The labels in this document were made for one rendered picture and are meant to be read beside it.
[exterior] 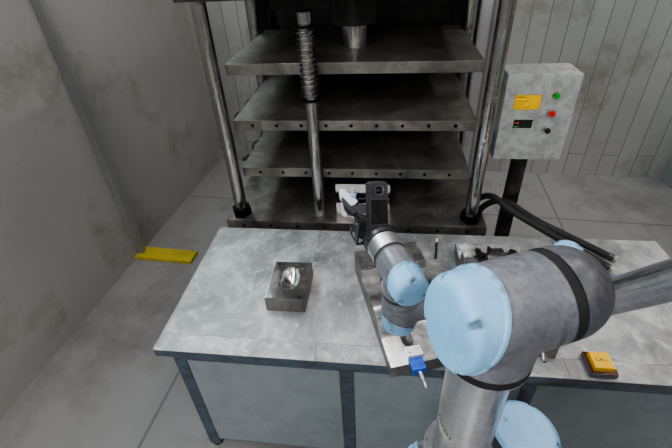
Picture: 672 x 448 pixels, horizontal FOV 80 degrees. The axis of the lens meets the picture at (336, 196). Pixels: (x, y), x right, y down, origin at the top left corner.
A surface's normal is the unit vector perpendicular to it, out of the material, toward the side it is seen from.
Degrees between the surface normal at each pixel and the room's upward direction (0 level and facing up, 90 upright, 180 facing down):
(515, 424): 8
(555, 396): 90
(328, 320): 0
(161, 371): 0
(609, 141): 90
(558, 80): 90
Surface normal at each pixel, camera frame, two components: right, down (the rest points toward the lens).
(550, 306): 0.17, -0.21
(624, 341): -0.04, -0.83
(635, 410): -0.11, 0.55
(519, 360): 0.22, 0.56
